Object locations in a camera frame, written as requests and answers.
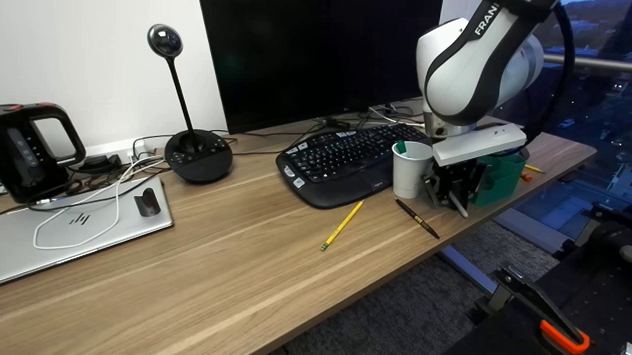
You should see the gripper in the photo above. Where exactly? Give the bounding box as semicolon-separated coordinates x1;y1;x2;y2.
421;156;489;220

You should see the dark pen with yellow print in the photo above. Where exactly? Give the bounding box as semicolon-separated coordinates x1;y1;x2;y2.
393;197;442;239

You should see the white paper cup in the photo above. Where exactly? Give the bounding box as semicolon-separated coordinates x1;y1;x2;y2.
390;141;435;200

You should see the green plastic container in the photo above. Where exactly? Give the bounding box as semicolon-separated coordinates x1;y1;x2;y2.
470;151;527;210

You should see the black curved keyboard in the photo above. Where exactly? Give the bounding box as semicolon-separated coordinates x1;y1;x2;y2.
273;118;435;213

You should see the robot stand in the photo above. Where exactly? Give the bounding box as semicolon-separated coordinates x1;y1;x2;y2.
424;196;632;355

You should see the window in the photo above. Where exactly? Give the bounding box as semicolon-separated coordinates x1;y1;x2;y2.
490;0;632;243

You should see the black computer monitor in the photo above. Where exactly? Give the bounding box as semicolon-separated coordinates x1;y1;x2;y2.
191;0;444;142

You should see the white power strip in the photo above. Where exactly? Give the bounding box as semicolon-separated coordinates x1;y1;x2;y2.
83;137;151;165

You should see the black power adapter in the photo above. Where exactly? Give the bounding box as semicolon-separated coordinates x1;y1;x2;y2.
78;153;123;175

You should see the silver laptop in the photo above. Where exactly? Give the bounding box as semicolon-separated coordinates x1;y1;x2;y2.
0;171;176;300

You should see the black electric kettle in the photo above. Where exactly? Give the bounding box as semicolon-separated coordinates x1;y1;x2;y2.
0;101;88;206

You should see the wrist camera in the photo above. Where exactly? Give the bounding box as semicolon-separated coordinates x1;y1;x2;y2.
431;121;528;170

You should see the black clamp with orange handle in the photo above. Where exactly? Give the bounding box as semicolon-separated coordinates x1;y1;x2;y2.
488;265;594;355

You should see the black conference camera on stalk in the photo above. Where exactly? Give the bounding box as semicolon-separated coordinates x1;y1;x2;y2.
142;24;238;185

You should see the white cable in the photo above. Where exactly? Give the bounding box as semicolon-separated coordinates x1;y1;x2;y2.
32;148;166;255

